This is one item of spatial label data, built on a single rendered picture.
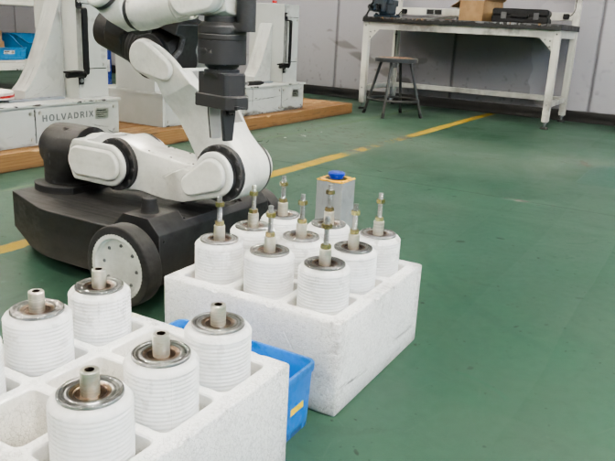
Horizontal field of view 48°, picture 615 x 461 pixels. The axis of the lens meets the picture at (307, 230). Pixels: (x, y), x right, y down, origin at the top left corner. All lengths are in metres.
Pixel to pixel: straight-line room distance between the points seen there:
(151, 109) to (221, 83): 2.74
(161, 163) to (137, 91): 2.24
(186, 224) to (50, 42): 2.05
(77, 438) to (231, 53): 0.73
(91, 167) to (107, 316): 0.89
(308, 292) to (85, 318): 0.38
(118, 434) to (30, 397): 0.22
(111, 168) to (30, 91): 1.70
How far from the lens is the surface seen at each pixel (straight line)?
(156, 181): 1.86
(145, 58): 1.79
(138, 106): 4.07
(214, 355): 0.97
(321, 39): 7.07
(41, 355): 1.05
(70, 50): 3.63
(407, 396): 1.36
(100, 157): 1.92
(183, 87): 1.72
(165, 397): 0.89
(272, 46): 5.05
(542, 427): 1.34
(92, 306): 1.11
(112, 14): 1.44
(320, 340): 1.21
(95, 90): 3.68
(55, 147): 2.09
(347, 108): 5.62
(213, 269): 1.34
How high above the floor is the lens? 0.66
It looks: 17 degrees down
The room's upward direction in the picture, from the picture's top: 3 degrees clockwise
